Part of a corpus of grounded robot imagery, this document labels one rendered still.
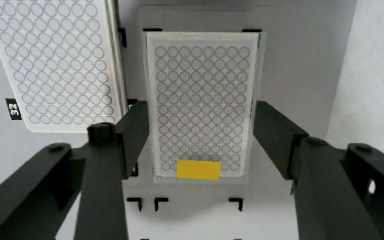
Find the clear plastic lid with yellow tape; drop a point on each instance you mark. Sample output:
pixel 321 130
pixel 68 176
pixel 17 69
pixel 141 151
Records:
pixel 202 91

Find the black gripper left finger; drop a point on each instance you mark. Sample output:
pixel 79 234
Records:
pixel 30 211

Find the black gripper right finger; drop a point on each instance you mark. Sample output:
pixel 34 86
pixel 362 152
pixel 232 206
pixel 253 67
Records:
pixel 326 180

